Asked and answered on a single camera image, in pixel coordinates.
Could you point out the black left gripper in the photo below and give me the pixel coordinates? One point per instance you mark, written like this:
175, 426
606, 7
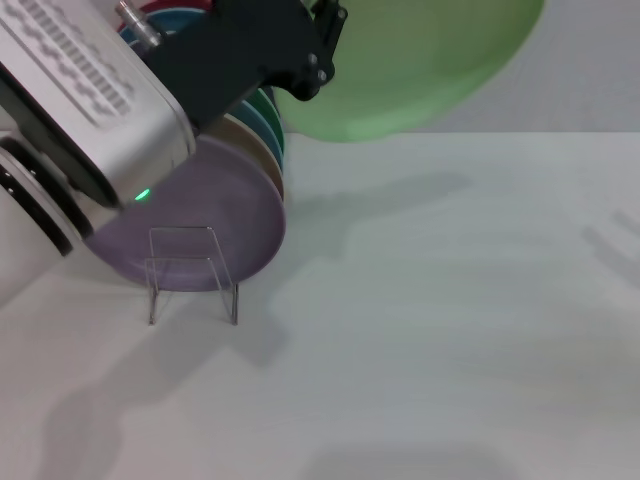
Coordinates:
240, 55

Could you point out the light green plate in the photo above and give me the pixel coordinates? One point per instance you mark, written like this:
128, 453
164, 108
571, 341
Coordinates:
410, 65

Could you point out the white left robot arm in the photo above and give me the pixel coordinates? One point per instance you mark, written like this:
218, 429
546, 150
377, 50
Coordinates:
30, 220

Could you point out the dark green plate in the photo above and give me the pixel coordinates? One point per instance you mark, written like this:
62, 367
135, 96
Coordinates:
267, 107

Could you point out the light blue plate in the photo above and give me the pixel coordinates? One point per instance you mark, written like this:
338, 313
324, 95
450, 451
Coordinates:
262, 125

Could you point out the beige plate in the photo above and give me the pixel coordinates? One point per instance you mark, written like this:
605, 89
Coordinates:
255, 150

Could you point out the teal blue plate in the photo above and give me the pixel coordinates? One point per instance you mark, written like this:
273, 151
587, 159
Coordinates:
175, 21

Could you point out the crimson red plate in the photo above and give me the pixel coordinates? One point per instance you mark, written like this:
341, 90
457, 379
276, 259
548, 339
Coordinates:
175, 4

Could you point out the lilac plate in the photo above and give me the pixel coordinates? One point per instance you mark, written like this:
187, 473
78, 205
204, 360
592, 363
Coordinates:
210, 220

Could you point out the clear acrylic plate rack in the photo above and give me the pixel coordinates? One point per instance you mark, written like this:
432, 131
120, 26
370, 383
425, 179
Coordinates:
234, 306

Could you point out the silver vented wrist housing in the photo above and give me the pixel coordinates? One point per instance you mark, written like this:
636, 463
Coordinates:
90, 95

